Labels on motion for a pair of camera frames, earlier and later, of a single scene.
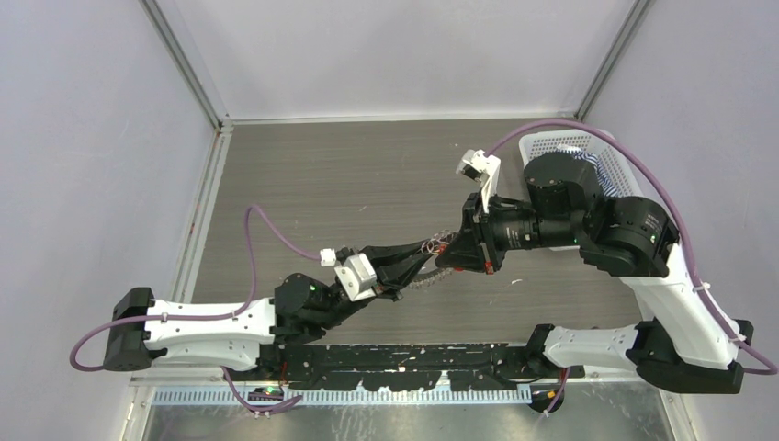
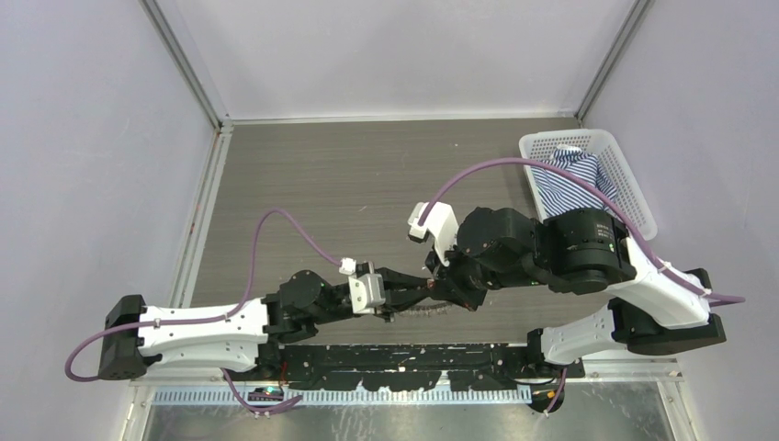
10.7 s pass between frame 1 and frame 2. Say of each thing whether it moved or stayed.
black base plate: stayed
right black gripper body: moved
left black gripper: moved
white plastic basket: stayed
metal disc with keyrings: moved
